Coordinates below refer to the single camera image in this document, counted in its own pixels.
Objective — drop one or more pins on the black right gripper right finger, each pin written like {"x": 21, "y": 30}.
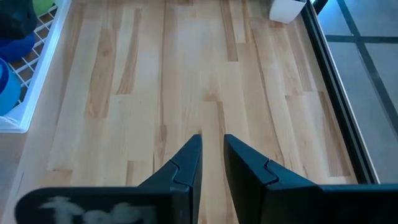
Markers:
{"x": 280, "y": 205}

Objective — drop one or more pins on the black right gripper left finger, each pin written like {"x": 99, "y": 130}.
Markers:
{"x": 155, "y": 205}

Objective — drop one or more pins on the purple plastic mini bowl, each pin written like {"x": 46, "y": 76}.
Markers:
{"x": 18, "y": 48}

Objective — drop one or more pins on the green plastic mini bowl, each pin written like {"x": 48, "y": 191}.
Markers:
{"x": 43, "y": 5}

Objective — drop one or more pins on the blue plastic mini bowl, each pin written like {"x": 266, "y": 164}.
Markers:
{"x": 9, "y": 93}

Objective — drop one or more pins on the green plant in white pot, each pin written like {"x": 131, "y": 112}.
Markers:
{"x": 286, "y": 11}

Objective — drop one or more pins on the black aluminium table frame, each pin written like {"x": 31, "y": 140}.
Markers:
{"x": 339, "y": 93}

